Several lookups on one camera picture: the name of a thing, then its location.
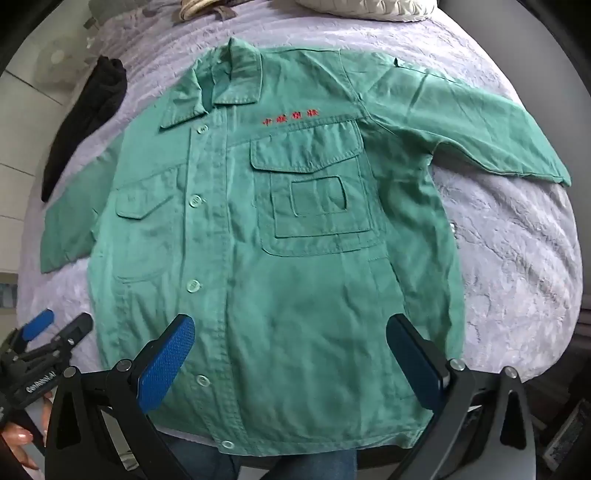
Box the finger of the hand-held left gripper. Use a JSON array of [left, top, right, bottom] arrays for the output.
[[8, 308, 56, 354], [25, 313, 95, 370]]

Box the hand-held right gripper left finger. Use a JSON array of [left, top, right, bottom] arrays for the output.
[[44, 313, 197, 480]]

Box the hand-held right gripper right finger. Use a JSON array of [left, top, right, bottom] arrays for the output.
[[385, 313, 539, 480]]

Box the green work shirt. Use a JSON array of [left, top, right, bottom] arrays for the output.
[[39, 37, 573, 468]]

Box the person's left hand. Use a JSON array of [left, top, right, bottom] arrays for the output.
[[0, 392, 55, 470]]

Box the purple fuzzy blanket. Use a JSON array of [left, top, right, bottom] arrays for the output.
[[9, 0, 585, 462]]

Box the black cloth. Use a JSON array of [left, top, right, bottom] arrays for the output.
[[41, 55, 128, 203]]

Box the white electric fan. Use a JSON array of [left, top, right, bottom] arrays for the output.
[[33, 36, 89, 88]]

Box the beige plaid cloth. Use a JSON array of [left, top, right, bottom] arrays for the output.
[[172, 0, 260, 24]]

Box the white quilted jacket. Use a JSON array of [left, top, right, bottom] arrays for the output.
[[294, 0, 437, 24]]

